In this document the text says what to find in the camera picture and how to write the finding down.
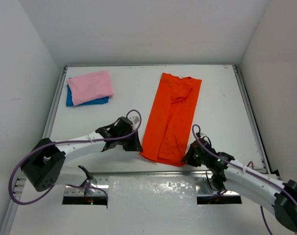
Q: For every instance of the aluminium frame rail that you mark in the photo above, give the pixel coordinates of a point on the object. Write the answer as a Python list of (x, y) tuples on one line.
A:
[(154, 173), (254, 126), (54, 105)]

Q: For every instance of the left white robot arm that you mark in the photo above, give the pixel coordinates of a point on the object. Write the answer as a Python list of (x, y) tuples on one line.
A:
[(46, 167)]

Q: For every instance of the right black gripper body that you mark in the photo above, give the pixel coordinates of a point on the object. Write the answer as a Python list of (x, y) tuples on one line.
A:
[(198, 160)]

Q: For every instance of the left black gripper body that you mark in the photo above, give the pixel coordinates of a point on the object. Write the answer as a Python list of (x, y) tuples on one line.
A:
[(133, 141)]

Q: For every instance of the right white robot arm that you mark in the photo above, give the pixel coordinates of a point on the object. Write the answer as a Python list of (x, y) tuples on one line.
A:
[(278, 197)]

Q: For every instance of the white front cover board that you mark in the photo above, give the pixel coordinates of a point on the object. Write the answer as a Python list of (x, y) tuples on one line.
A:
[(144, 206)]

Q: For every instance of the front aluminium frame rail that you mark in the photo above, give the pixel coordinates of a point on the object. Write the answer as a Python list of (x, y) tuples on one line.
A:
[(154, 173)]

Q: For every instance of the folded blue t shirt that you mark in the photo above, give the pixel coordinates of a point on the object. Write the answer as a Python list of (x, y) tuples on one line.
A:
[(69, 101)]

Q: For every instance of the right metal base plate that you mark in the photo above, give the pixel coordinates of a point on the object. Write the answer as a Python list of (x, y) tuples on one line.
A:
[(205, 187)]

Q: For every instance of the right aluminium frame rail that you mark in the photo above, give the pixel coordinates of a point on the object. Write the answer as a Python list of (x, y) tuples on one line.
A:
[(254, 126)]

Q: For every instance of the orange t shirt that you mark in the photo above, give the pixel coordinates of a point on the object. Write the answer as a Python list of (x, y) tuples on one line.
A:
[(168, 128)]

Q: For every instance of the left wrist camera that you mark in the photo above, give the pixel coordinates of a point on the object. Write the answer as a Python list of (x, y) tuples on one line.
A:
[(135, 120)]

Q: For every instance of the left aluminium frame rail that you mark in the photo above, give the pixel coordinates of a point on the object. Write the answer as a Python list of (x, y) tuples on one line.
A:
[(54, 105)]

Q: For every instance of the metal base plate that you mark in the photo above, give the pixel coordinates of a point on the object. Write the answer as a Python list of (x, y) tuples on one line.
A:
[(205, 187), (94, 187)]

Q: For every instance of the folded pink t shirt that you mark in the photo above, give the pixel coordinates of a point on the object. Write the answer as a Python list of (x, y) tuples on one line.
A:
[(90, 86)]

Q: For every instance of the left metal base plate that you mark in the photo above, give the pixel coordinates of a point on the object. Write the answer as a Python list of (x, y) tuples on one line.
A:
[(94, 187)]

